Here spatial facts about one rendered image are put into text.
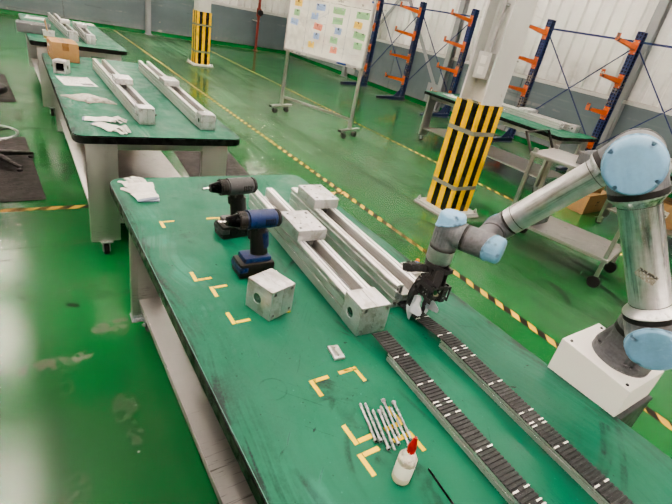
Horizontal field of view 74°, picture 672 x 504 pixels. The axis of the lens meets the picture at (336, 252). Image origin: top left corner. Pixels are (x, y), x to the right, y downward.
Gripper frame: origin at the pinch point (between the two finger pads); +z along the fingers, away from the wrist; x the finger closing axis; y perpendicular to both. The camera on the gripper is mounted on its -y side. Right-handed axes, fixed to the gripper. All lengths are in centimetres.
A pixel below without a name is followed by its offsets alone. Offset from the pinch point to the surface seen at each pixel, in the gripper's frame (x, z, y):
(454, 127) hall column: 234, -4, -235
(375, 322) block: -18.1, -2.2, 3.2
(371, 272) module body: -5.1, -3.7, -19.3
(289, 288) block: -39.0, -7.2, -12.0
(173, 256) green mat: -62, 1, -50
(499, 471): -20, -2, 52
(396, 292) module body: -4.5, -4.4, -5.9
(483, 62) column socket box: 241, -64, -231
